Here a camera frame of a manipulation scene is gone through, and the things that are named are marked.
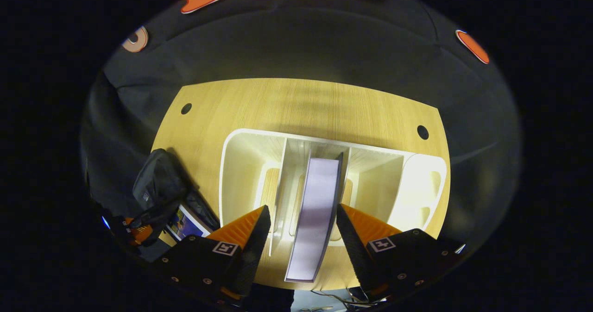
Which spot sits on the cream plastic bookshelf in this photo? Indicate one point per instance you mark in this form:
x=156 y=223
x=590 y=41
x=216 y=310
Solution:
x=245 y=173

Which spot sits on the grey cover book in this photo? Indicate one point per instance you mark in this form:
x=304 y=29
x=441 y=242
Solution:
x=315 y=210

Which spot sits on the person's dark clothing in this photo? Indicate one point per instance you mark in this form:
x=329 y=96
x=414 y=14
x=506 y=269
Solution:
x=268 y=300

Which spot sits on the black schoolbag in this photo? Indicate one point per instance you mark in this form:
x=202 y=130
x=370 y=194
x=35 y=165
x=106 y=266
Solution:
x=157 y=182

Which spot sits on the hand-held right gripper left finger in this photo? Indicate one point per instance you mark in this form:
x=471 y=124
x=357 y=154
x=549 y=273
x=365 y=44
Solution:
x=255 y=252

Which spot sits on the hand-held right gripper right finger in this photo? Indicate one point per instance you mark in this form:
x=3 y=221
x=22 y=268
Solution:
x=356 y=256

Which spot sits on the blue cover book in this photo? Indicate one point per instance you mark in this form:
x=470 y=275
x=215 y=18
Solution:
x=185 y=224

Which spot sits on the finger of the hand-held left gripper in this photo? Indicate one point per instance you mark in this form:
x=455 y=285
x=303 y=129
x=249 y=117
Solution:
x=141 y=234

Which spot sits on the black backdrop cloth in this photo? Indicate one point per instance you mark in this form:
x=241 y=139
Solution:
x=301 y=39

